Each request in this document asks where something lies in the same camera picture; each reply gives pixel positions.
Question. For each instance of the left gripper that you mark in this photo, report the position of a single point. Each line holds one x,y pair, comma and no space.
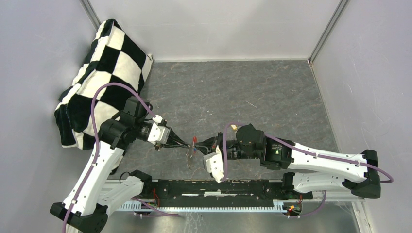
173,136

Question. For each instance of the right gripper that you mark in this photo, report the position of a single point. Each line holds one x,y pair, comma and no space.
205,150

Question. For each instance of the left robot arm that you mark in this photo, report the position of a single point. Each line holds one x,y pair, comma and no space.
86,208

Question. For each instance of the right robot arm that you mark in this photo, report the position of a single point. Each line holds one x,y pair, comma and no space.
309,169

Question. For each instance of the left electronics board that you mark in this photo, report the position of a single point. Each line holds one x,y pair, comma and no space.
153,201

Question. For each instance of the electronics board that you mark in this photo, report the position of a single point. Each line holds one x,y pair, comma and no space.
294,210
153,201

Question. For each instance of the black white checkered pillow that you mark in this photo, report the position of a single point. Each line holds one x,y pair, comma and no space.
113,57

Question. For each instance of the right electronics board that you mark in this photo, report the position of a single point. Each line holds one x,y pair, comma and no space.
294,210

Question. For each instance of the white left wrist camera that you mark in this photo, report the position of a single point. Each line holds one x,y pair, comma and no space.
159,132

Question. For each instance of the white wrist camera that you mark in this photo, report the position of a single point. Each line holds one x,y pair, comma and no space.
213,164
159,132

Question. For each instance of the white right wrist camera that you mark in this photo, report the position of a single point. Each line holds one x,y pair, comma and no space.
213,164

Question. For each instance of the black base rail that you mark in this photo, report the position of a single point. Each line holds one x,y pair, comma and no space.
208,193

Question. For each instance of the white toothed cable duct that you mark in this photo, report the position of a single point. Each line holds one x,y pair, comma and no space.
133,205

